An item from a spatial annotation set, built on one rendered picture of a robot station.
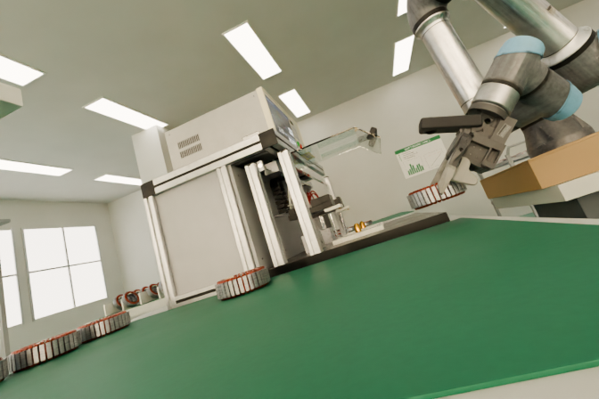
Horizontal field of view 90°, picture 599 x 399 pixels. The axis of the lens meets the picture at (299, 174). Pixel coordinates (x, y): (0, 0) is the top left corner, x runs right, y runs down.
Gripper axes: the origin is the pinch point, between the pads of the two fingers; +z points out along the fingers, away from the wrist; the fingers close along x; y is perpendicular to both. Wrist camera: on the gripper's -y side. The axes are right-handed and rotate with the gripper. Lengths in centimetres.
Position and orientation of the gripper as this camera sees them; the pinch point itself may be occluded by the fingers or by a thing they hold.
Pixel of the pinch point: (431, 192)
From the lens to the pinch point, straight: 67.7
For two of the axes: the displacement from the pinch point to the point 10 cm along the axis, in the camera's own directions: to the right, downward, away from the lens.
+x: 2.6, 1.2, 9.6
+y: 8.4, 4.5, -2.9
